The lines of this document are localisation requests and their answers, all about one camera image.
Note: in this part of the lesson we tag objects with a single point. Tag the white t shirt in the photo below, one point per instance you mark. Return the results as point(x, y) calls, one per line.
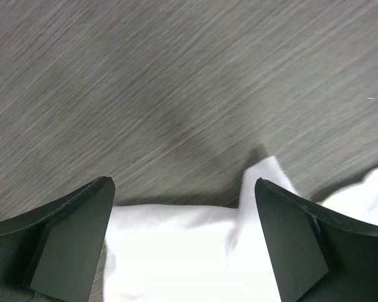
point(208, 253)

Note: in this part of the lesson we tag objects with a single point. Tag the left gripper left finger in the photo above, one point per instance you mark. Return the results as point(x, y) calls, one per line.
point(51, 253)

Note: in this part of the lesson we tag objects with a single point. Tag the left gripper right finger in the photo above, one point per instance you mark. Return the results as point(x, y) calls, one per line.
point(316, 254)

